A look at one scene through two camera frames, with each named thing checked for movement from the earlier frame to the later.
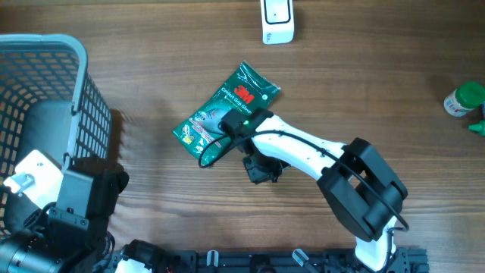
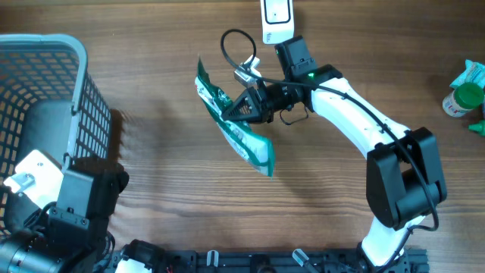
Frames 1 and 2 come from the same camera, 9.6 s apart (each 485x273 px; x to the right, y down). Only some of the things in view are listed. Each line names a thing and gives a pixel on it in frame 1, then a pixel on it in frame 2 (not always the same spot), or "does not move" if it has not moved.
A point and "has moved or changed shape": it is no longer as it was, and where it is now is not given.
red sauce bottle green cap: [479, 127] does not move
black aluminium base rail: [405, 260] does not move
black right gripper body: [261, 167] -> [277, 96]
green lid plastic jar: [466, 97] does not move
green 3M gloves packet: [201, 130] has moved or changed shape
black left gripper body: [101, 233] does not move
